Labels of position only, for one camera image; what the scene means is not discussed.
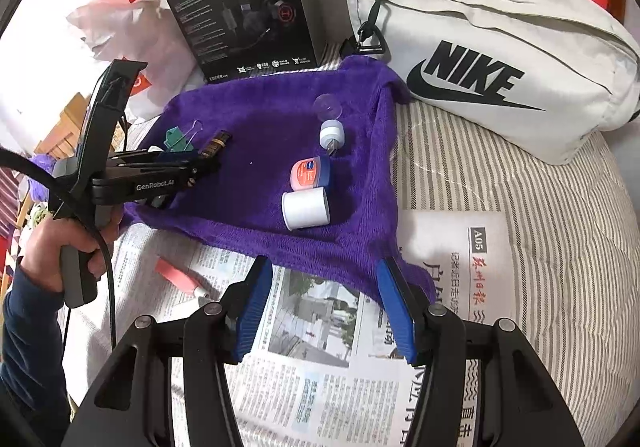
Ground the pink tube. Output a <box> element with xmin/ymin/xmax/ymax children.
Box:
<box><xmin>155</xmin><ymin>256</ymin><xmax>213</xmax><ymax>300</ymax></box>

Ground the wooden furniture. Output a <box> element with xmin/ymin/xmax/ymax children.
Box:
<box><xmin>35</xmin><ymin>94</ymin><xmax>96</xmax><ymax>160</ymax></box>

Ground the pink jar with blue lid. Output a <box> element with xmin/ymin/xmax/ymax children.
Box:
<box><xmin>291</xmin><ymin>156</ymin><xmax>332</xmax><ymax>192</ymax></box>

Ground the newspaper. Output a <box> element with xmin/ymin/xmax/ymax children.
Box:
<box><xmin>107</xmin><ymin>207</ymin><xmax>518</xmax><ymax>447</ymax></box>

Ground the white waist bag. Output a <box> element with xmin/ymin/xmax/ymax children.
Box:
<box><xmin>341</xmin><ymin>0</ymin><xmax>640</xmax><ymax>165</ymax></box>

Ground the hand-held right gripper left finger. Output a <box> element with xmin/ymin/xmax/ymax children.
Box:
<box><xmin>60</xmin><ymin>255</ymin><xmax>274</xmax><ymax>447</ymax></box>

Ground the purple towel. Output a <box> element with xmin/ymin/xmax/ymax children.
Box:
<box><xmin>122</xmin><ymin>54</ymin><xmax>437</xmax><ymax>309</ymax></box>

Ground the black headphone box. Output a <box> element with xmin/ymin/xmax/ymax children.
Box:
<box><xmin>160</xmin><ymin>0</ymin><xmax>321</xmax><ymax>85</ymax></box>

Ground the person's left hand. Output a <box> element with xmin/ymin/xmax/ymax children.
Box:
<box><xmin>17</xmin><ymin>206</ymin><xmax>126</xmax><ymax>296</ymax></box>

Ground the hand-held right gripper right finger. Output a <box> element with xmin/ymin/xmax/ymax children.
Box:
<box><xmin>376</xmin><ymin>258</ymin><xmax>586</xmax><ymax>447</ymax></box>

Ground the white tape roll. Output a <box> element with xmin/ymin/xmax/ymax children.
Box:
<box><xmin>281</xmin><ymin>189</ymin><xmax>331</xmax><ymax>230</ymax></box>

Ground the clear suction cup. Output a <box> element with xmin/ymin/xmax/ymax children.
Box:
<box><xmin>313</xmin><ymin>94</ymin><xmax>343</xmax><ymax>122</ymax></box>

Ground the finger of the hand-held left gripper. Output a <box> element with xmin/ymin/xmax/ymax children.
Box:
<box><xmin>176</xmin><ymin>158</ymin><xmax>222</xmax><ymax>188</ymax></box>
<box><xmin>106</xmin><ymin>149</ymin><xmax>202</xmax><ymax>168</ymax></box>

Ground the white plastic shopping bag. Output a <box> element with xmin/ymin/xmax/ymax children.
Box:
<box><xmin>67</xmin><ymin>0</ymin><xmax>201</xmax><ymax>120</ymax></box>

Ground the person's left forearm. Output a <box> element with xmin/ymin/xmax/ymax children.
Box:
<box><xmin>0</xmin><ymin>257</ymin><xmax>71</xmax><ymax>447</ymax></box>

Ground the black and gold lipstick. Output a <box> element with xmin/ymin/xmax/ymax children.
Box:
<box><xmin>199</xmin><ymin>129</ymin><xmax>233</xmax><ymax>160</ymax></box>

